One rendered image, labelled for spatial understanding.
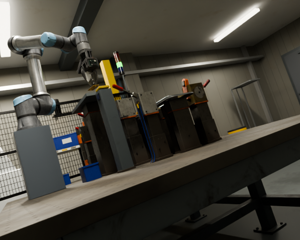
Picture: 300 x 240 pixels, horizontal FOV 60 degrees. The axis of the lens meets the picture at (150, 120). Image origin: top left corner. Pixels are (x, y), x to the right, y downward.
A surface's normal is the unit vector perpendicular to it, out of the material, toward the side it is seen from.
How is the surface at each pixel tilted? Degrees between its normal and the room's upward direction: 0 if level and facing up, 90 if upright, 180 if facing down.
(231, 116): 90
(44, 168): 90
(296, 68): 90
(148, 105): 90
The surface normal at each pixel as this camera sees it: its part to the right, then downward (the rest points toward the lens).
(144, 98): 0.47, -0.26
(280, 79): -0.84, 0.20
